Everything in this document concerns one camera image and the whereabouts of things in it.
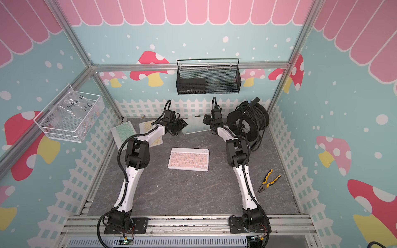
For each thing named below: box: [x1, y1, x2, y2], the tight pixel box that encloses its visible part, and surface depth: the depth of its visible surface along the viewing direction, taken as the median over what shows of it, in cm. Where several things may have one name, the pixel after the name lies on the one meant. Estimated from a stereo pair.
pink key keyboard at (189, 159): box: [168, 147, 210, 172], surface depth 98 cm
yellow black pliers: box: [257, 168, 282, 193], surface depth 89 cm
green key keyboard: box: [110, 120, 137, 151], surface depth 114 cm
